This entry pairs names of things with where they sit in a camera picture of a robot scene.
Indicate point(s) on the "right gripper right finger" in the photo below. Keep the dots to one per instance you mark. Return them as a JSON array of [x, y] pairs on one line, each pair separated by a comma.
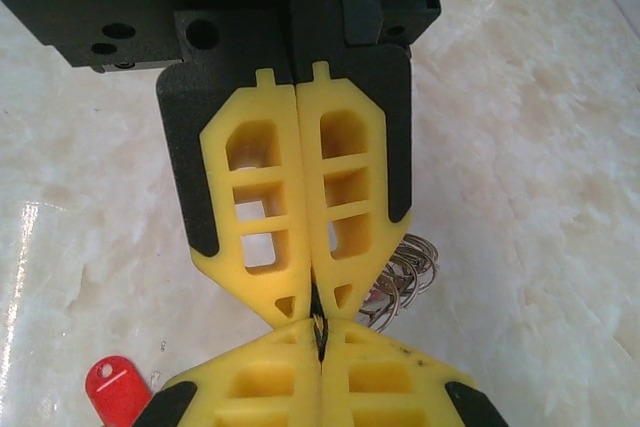
[[390, 397]]

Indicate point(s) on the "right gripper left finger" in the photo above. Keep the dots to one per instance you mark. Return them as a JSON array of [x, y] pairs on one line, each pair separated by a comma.
[[280, 397]]

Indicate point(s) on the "grey keyring disc with rings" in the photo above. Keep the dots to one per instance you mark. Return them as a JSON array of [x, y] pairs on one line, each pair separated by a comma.
[[387, 292]]

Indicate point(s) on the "red key tag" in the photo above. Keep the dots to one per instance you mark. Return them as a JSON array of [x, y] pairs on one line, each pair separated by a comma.
[[115, 392]]

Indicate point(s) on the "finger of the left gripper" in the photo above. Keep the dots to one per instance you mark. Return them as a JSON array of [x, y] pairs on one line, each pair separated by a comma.
[[350, 172], [220, 182]]

